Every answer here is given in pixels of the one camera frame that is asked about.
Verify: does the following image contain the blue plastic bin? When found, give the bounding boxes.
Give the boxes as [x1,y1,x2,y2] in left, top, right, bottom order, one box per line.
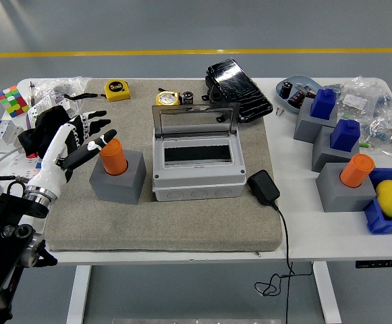
[363,167,392,234]

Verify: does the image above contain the blue-grey oval dish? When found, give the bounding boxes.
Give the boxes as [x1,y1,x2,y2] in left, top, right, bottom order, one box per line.
[275,74,321,115]

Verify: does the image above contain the grey plastic junction box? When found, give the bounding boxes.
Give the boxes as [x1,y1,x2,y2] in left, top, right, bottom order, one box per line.
[151,131,247,203]

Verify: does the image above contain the black cloth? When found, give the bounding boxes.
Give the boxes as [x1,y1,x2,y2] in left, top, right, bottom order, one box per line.
[18,105,72,159]

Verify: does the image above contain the blue plastic block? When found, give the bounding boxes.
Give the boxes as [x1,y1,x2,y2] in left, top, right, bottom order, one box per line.
[309,88,337,119]
[329,118,361,152]

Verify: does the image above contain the dark brown capacitor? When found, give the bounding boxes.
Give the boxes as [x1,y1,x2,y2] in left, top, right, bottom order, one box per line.
[287,90,306,109]

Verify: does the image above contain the black table control panel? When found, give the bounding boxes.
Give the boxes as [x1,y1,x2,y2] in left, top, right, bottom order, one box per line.
[356,258,392,269]

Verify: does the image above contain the black adapter cord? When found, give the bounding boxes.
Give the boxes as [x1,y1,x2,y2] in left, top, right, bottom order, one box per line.
[254,202,314,324]

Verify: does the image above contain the grey-brown mat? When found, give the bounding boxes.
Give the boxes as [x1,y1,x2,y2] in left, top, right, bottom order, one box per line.
[43,78,283,253]

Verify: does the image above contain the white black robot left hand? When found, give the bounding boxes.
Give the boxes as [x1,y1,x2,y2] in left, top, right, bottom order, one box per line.
[26,110,118,196]

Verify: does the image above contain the clear bag of resistors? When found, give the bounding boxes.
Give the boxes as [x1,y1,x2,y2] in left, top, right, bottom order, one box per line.
[364,111,392,163]

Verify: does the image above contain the white table leg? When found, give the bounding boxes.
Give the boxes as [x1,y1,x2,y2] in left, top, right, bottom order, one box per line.
[65,265,92,324]
[312,262,342,324]

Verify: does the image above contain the orange cylinder battery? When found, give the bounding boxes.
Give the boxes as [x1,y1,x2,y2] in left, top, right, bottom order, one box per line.
[339,153,376,188]
[99,137,129,176]

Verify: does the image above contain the black power adapter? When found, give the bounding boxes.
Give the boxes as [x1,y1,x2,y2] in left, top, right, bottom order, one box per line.
[247,169,281,207]

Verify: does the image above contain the smoky transparent box lid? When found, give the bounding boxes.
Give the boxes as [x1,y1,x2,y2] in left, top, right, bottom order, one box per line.
[151,103,241,139]

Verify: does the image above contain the clear bag of parts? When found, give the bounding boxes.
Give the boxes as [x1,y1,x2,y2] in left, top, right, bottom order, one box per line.
[33,76,92,102]

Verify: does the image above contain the white printed box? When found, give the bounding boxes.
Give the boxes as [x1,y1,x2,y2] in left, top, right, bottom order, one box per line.
[26,93,80,128]

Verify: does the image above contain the black plastic tray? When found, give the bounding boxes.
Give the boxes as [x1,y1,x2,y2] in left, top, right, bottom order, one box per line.
[204,58,273,124]

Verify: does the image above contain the grey holder block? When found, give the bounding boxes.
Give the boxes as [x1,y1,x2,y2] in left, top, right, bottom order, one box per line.
[293,97,339,142]
[316,162,378,213]
[312,125,362,173]
[89,148,147,206]

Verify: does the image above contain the large colourful puzzle cube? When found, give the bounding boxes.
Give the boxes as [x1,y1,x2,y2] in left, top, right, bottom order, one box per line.
[0,85,30,119]

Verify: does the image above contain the clear bag of components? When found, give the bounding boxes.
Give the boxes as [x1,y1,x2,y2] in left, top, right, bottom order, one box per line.
[323,76,392,115]

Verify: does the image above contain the yellow tape measure with strap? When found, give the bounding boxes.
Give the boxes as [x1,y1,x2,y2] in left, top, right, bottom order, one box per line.
[63,79,132,103]

